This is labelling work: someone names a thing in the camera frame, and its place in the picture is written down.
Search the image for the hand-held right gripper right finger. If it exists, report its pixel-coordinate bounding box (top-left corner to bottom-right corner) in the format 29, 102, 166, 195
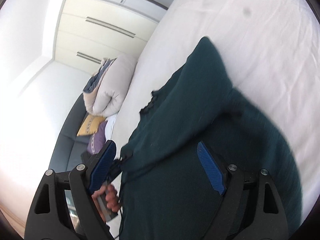
197, 141, 296, 240

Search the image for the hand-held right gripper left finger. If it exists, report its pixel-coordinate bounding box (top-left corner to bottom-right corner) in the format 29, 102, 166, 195
24, 140, 117, 240

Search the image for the dark green knit sweater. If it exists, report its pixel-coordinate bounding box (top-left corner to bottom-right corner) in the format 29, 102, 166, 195
117, 37, 304, 240

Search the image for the person's left hand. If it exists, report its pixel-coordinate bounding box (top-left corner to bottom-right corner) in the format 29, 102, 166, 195
91, 184, 120, 224

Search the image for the purple patterned pillow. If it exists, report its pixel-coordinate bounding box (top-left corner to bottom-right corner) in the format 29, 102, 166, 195
87, 120, 108, 155

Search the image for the plain white pillow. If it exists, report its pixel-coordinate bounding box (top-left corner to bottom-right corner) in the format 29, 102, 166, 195
104, 112, 119, 142

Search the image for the yellow patterned pillow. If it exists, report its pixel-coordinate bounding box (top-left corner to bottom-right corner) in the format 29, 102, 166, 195
76, 115, 107, 137

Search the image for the grey upholstered headboard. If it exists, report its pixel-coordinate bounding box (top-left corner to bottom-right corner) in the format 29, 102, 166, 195
49, 92, 110, 173

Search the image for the folded beige duvet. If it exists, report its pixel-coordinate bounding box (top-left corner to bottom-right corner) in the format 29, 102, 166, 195
82, 54, 138, 117

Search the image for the bed with white sheet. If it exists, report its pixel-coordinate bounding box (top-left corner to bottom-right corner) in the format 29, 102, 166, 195
104, 0, 317, 205

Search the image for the white wardrobe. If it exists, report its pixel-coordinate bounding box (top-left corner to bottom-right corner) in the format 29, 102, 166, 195
54, 0, 190, 70

